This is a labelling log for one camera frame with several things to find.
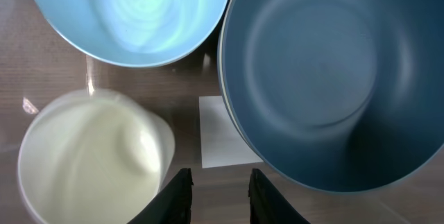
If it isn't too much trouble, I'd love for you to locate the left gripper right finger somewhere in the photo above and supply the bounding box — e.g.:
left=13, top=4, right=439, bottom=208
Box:
left=248, top=169, right=309, bottom=224

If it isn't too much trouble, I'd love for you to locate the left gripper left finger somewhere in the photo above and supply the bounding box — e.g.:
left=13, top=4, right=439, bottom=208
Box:
left=128, top=168, right=194, bottom=224

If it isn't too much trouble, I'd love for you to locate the pale green plastic cup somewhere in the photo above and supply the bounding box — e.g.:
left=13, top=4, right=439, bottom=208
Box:
left=17, top=89, right=175, bottom=223

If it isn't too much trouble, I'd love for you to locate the dark blue plate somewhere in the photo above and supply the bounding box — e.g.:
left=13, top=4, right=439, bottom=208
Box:
left=218, top=0, right=443, bottom=193

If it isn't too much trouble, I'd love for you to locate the light blue bowl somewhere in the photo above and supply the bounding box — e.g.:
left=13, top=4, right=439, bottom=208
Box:
left=34, top=0, right=228, bottom=68

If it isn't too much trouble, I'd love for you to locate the clear plastic storage container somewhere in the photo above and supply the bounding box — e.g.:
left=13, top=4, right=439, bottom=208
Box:
left=1, top=0, right=443, bottom=223

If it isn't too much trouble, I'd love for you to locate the white label sticker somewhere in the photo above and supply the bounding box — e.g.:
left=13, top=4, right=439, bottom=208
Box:
left=199, top=96, right=262, bottom=169

